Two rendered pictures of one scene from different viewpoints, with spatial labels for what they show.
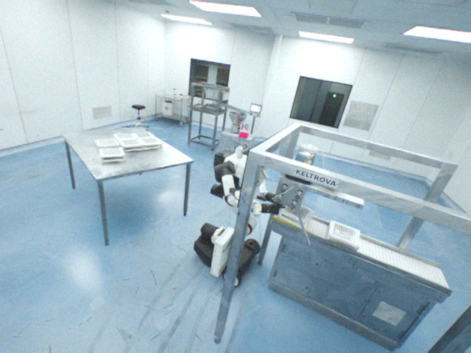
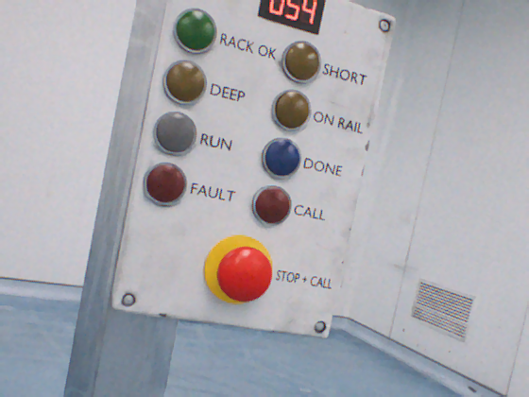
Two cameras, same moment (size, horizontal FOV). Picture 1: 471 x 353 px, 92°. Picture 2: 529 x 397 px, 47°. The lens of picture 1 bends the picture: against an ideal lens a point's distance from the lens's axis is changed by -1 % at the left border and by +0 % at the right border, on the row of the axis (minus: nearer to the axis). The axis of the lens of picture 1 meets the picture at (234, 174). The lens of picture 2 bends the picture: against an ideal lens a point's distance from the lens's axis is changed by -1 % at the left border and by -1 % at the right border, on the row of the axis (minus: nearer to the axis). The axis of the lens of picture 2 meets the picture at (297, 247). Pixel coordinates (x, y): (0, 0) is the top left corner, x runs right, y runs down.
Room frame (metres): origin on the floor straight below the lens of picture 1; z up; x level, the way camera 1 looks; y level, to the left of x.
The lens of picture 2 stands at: (1.36, 0.37, 0.95)
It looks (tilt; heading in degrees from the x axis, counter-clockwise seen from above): 4 degrees down; 228
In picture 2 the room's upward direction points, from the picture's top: 12 degrees clockwise
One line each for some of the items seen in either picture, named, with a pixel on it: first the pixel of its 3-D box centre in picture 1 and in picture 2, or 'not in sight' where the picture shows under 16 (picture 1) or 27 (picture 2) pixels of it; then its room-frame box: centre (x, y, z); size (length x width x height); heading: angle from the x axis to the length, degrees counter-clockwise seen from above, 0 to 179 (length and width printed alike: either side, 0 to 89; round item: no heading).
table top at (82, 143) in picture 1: (124, 147); not in sight; (2.74, 1.46, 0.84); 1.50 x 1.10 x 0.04; 48
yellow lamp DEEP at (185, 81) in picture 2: not in sight; (185, 81); (1.15, -0.01, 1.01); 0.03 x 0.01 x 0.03; 157
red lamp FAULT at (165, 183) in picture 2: not in sight; (165, 183); (1.15, -0.01, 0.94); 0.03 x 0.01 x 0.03; 157
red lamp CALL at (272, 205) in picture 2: not in sight; (272, 205); (1.07, 0.02, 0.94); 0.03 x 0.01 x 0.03; 157
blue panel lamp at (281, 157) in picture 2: not in sight; (282, 158); (1.07, 0.02, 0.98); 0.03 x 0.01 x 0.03; 157
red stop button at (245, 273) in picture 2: not in sight; (240, 270); (1.09, 0.02, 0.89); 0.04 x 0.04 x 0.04; 67
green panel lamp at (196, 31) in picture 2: not in sight; (196, 30); (1.15, -0.01, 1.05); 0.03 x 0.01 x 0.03; 157
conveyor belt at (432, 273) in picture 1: (350, 245); not in sight; (1.56, -1.06, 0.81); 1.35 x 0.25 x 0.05; 67
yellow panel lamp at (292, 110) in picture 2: not in sight; (292, 110); (1.07, 0.02, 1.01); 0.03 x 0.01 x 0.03; 157
